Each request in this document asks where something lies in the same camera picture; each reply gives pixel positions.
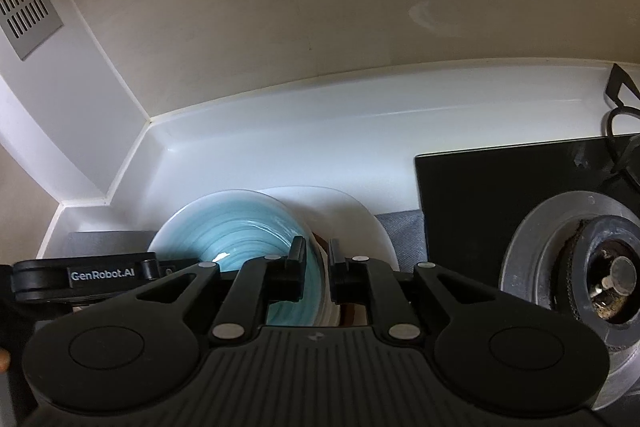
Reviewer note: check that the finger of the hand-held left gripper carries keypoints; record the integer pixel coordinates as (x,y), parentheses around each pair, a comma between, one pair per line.
(175,267)

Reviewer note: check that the black pan support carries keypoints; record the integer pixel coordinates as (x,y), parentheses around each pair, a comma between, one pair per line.
(622,122)

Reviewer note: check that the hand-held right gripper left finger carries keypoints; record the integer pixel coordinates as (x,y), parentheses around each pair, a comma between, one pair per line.
(297,269)

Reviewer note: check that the blue glazed bowl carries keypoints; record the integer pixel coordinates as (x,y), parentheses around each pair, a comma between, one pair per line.
(235,232)

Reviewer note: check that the gas stove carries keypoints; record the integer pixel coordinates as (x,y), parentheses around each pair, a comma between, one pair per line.
(500,187)

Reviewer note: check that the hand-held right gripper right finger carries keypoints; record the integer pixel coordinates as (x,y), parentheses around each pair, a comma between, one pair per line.
(339,274)

